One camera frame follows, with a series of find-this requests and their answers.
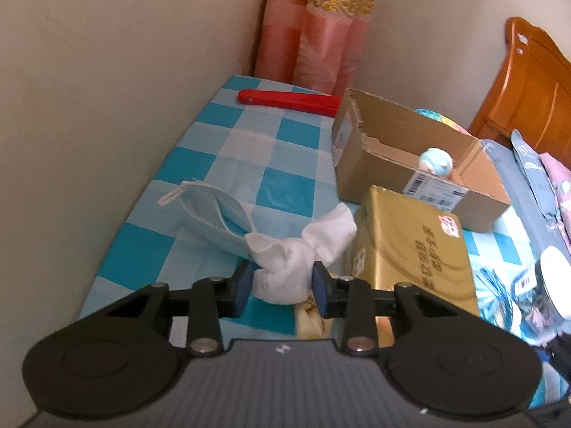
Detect wooden headboard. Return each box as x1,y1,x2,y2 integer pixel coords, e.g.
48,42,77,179
468,16,571,154

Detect blue striped plush ball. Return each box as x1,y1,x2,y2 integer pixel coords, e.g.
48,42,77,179
418,147,456,178

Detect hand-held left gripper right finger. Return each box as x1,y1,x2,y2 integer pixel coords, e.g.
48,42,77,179
311,262,448,358

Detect blue face mask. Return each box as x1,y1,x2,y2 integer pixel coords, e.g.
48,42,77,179
156,179,256,260

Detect pink floral pillow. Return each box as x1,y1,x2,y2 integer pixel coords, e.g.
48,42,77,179
537,152,571,244

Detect blue checkered tablecloth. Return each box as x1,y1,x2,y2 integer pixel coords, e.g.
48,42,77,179
78,76,571,366

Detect red plastic handle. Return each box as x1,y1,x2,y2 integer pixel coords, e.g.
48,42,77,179
237,89,343,117

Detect pillows on bed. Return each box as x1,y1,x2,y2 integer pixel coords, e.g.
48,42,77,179
481,138,571,259

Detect blue ribbon cord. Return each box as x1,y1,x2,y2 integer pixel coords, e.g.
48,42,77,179
472,265,519,324

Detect grey-blue leaf print pillow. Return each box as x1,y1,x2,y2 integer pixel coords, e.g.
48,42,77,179
510,129,571,233

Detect brown cardboard box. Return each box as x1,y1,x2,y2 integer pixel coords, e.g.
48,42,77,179
331,88,512,233

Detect gold tissue pack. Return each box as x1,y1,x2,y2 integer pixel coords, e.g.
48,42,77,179
343,185,481,335

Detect white cloth sock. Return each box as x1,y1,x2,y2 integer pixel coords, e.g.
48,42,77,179
244,202,358,305

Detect pastel bubble fidget toy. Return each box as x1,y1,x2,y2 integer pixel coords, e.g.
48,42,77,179
414,108,471,135

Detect pink curtain with gold trim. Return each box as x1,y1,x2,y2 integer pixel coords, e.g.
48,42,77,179
253,0,390,93

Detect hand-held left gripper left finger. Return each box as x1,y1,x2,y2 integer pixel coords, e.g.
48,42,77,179
107,261,255,358

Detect clear jar with white lid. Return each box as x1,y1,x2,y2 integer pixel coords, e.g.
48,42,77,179
511,246,571,345

